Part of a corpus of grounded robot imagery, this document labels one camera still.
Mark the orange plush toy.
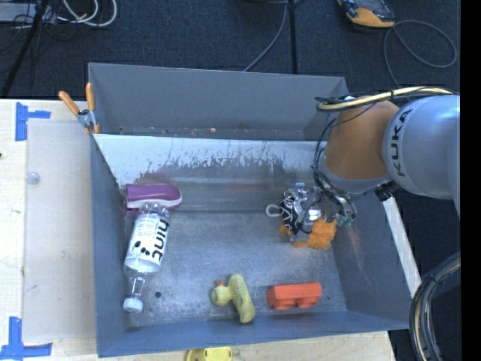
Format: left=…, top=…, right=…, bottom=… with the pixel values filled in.
left=278, top=217, right=338, bottom=250

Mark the black and white striped toy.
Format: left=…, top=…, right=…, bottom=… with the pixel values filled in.
left=265, top=196, right=304, bottom=235

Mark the orange-red toy brick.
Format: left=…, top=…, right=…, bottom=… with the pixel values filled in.
left=265, top=281, right=324, bottom=312

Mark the grey metal bin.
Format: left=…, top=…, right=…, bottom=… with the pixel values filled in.
left=87, top=62, right=422, bottom=359

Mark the yellow toy duck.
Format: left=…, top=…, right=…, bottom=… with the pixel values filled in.
left=209, top=272, right=257, bottom=325

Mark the purple and white brush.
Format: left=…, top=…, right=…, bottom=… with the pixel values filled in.
left=124, top=183, right=183, bottom=217

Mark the clear plastic bottle white label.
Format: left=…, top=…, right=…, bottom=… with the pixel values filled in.
left=123, top=202, right=171, bottom=314

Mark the pale wood flat board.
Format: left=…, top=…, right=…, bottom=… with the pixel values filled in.
left=21, top=118, right=96, bottom=347

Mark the black cylinder on white bracket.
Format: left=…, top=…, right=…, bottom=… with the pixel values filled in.
left=374, top=181, right=401, bottom=203

